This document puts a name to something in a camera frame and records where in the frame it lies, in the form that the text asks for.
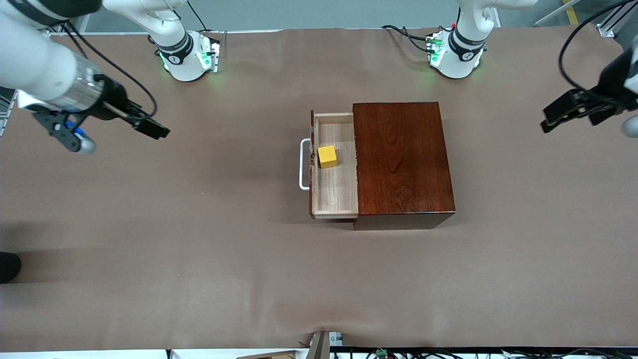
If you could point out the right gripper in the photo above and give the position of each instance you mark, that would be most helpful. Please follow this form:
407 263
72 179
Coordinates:
114 100

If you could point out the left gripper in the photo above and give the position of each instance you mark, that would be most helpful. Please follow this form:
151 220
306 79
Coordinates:
614 76

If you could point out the yellow cube block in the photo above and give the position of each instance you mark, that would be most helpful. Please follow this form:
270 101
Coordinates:
327 157

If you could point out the light wood drawer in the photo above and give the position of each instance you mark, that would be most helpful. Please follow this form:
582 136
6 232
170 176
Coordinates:
339 189

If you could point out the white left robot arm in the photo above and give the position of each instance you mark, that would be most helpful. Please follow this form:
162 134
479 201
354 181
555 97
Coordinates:
461 50

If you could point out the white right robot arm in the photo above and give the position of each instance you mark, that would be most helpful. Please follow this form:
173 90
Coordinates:
35 65

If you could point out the brown table cover sheet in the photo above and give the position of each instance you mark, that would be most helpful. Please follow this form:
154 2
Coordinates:
199 224

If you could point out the dark red-brown wooden cabinet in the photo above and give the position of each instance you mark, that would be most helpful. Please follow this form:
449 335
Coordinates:
403 159

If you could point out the black shoe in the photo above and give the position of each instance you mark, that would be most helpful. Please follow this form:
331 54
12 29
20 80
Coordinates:
9 267

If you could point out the aluminium frame profile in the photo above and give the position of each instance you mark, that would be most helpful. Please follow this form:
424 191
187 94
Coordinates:
610 29

